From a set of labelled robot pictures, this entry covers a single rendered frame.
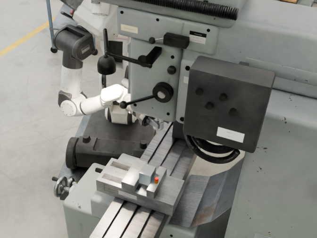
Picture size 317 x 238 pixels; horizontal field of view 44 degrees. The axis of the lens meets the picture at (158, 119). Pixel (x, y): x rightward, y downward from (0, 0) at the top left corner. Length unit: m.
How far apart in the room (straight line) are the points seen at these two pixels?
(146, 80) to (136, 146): 1.07
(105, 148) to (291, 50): 1.51
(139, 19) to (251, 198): 0.69
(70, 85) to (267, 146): 0.94
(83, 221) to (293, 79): 1.24
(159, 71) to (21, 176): 2.03
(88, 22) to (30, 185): 1.68
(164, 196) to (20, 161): 1.85
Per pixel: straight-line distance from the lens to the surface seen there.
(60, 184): 2.17
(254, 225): 1.46
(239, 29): 1.17
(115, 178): 1.69
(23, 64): 4.55
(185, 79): 1.28
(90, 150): 2.40
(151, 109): 1.42
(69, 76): 1.76
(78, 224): 2.05
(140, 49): 1.32
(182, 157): 1.93
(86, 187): 2.04
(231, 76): 0.95
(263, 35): 1.17
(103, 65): 1.50
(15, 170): 3.23
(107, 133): 2.55
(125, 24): 1.28
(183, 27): 1.20
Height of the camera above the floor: 2.20
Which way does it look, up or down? 38 degrees down
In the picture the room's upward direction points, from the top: 3 degrees clockwise
